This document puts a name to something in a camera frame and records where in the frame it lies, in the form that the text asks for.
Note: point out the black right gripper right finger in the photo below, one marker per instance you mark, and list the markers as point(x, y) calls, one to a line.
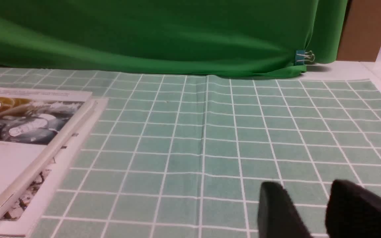
point(352, 211)

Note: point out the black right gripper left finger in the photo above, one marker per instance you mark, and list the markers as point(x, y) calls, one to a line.
point(277, 216)

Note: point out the green checkered tablecloth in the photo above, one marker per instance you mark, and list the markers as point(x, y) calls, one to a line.
point(184, 156)

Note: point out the blue binder clip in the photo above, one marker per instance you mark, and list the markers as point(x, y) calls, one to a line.
point(302, 57)

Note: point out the green backdrop cloth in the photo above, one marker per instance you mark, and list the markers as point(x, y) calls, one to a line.
point(227, 38)

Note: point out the brown cardboard box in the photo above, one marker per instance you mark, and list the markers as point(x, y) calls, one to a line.
point(361, 35)

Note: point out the bottom white book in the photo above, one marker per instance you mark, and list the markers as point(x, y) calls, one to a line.
point(20, 214)

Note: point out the top self-driving textbook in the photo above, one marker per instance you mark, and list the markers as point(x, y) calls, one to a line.
point(33, 123)

